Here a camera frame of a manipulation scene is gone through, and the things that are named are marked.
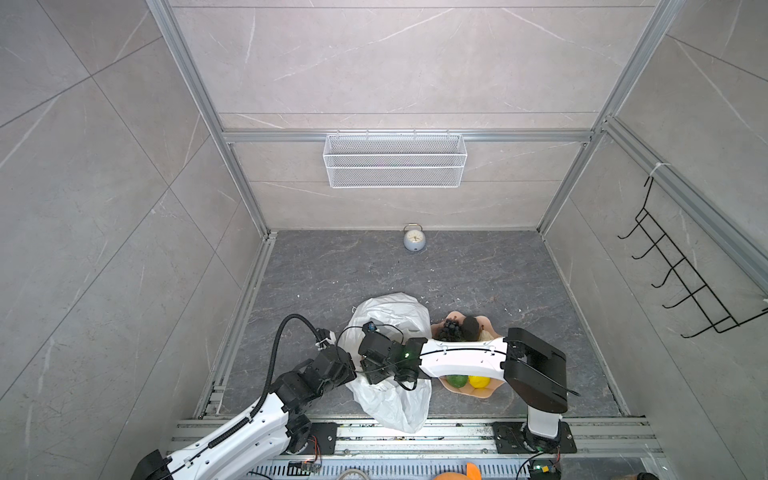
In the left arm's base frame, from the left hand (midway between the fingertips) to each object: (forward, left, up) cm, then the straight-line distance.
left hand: (355, 356), depth 82 cm
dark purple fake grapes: (+5, -32, +4) cm, 32 cm away
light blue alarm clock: (+46, -21, -2) cm, 51 cm away
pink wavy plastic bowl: (+8, -38, +1) cm, 39 cm away
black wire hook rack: (-5, -77, +28) cm, 82 cm away
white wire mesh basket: (+58, -14, +25) cm, 65 cm away
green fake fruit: (-9, -27, +2) cm, 28 cm away
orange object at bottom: (-28, -27, 0) cm, 39 cm away
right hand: (-1, -4, -3) cm, 5 cm away
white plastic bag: (-14, -12, 0) cm, 19 cm away
